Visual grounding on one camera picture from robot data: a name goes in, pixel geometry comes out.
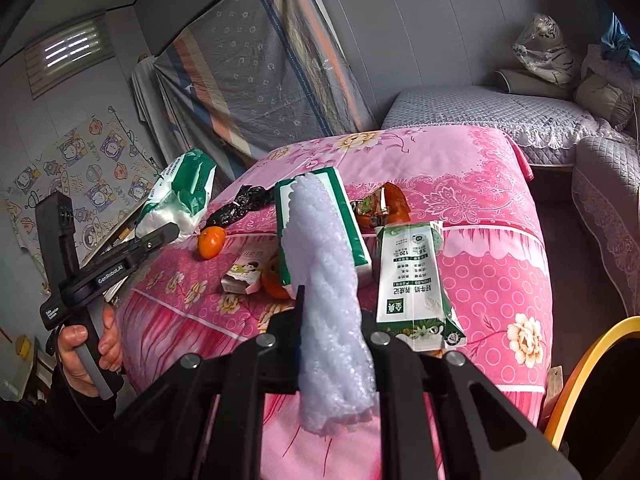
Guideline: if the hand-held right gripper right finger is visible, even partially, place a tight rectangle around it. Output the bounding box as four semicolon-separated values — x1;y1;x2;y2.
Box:
360;317;583;480

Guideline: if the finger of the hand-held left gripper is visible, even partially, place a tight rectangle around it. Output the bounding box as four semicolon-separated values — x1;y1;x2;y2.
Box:
114;221;181;267

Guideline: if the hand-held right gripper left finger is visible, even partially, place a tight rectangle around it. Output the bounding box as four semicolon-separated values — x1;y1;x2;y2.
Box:
75;285;306;480

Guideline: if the white bubble wrap roll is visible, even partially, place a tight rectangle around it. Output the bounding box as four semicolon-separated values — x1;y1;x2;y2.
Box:
277;172;377;436

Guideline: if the black plastic bag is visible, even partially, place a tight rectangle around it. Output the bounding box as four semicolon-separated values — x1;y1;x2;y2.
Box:
205;185;277;228

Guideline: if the person's left forearm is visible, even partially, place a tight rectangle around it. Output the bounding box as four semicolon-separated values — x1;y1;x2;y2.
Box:
0;355;123;480

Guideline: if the person's left hand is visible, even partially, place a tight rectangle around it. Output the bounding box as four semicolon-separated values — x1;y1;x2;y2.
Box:
56;304;124;399

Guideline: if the green white tissue pack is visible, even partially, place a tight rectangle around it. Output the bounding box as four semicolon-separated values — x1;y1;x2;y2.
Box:
134;149;217;243

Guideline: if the mandarin orange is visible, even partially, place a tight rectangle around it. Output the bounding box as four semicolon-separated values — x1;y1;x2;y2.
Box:
197;226;227;261
261;257;293;301

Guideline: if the green white milk carton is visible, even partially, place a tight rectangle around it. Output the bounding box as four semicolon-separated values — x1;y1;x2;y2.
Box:
375;221;467;353

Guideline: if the small pink carton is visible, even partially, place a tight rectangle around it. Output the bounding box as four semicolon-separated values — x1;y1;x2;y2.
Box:
221;252;266;295

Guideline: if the green white tissue box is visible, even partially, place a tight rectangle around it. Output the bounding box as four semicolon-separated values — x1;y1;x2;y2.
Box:
274;166;373;298

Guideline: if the hanging white garment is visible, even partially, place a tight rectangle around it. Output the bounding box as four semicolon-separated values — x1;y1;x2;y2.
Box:
131;55;166;156

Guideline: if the pink floral blanket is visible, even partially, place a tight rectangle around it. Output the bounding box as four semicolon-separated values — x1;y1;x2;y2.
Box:
115;125;553;480

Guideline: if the orange snack wrapper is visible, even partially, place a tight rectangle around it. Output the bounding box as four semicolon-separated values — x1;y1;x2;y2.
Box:
349;182;411;233

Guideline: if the hanging striped sheet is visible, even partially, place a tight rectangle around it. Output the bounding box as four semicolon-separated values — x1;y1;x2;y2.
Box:
152;0;378;181

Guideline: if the window with blind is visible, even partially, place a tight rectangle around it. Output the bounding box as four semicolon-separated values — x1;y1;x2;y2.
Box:
25;15;113;101

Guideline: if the grey quilted bed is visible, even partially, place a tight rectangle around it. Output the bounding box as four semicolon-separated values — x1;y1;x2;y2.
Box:
381;85;621;171

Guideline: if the quilted armchair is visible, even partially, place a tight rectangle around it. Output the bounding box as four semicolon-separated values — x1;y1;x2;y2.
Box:
570;135;640;316

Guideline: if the grey pillow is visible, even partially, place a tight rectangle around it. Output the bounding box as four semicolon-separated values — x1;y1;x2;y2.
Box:
495;69;576;101

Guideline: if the grey cushion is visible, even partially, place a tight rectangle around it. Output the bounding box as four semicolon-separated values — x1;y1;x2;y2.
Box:
574;72;636;131

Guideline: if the clear plastic bag on sofa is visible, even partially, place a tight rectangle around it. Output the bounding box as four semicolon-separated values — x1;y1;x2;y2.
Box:
512;12;583;88

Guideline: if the blue cloth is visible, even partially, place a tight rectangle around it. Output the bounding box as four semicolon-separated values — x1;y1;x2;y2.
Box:
600;10;640;66

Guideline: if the cartoon wall poster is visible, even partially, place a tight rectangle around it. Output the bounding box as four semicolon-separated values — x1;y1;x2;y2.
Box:
5;105;161;261

